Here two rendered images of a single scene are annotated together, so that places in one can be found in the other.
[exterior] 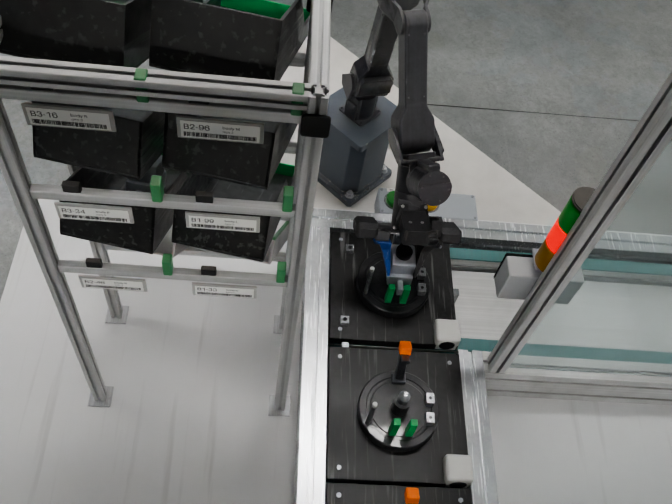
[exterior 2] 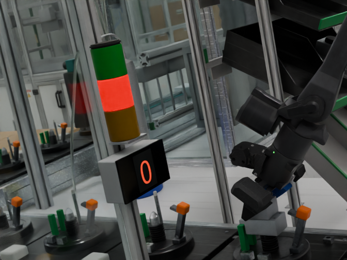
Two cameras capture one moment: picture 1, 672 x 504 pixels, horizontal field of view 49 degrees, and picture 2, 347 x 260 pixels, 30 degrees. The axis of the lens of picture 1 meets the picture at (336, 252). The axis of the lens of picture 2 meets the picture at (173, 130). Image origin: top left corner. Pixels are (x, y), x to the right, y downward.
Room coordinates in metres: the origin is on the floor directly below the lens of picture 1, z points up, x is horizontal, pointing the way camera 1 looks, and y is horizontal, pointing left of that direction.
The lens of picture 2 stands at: (1.46, -0.98, 1.47)
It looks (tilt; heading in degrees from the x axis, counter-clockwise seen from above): 12 degrees down; 136
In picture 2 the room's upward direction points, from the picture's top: 11 degrees counter-clockwise
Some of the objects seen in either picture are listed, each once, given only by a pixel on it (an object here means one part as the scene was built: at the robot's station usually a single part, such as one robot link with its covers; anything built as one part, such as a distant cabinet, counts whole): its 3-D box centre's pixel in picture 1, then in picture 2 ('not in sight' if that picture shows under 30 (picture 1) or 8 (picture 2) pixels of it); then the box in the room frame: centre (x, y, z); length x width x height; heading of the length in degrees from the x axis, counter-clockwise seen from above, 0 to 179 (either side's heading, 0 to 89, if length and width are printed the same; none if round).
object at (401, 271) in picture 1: (401, 265); (258, 212); (0.76, -0.12, 1.06); 0.08 x 0.04 x 0.07; 9
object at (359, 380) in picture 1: (401, 403); (156, 229); (0.51, -0.16, 1.01); 0.24 x 0.24 x 0.13; 9
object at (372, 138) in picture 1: (353, 143); not in sight; (1.12, 0.01, 0.96); 0.15 x 0.15 x 0.20; 55
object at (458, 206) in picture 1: (425, 211); not in sight; (0.99, -0.17, 0.93); 0.21 x 0.07 x 0.06; 99
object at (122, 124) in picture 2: (556, 253); (122, 123); (0.68, -0.32, 1.28); 0.05 x 0.05 x 0.05
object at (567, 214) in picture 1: (581, 213); (109, 61); (0.68, -0.32, 1.38); 0.05 x 0.05 x 0.05
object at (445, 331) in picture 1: (445, 334); not in sight; (0.69, -0.23, 0.97); 0.05 x 0.05 x 0.04; 9
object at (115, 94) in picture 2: (568, 234); (115, 92); (0.68, -0.32, 1.33); 0.05 x 0.05 x 0.05
